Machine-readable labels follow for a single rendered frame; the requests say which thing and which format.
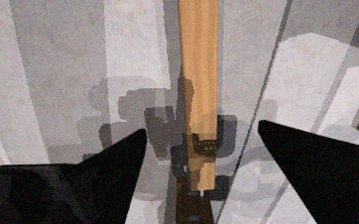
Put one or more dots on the dark brown wooden post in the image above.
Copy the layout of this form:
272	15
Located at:
189	208

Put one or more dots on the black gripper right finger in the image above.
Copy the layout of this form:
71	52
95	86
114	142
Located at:
323	171

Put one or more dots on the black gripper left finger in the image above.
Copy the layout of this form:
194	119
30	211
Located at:
99	190

